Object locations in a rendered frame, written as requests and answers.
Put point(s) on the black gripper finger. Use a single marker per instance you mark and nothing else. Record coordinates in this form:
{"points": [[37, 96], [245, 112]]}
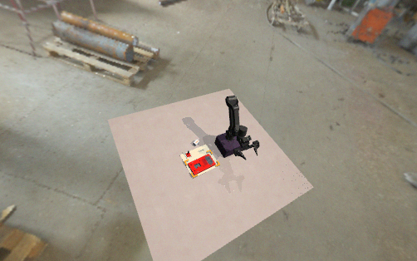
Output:
{"points": [[241, 154], [255, 148]]}

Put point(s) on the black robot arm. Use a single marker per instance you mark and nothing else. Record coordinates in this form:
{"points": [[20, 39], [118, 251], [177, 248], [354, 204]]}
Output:
{"points": [[235, 129]]}

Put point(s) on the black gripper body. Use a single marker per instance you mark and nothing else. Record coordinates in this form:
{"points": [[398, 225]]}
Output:
{"points": [[245, 147]]}

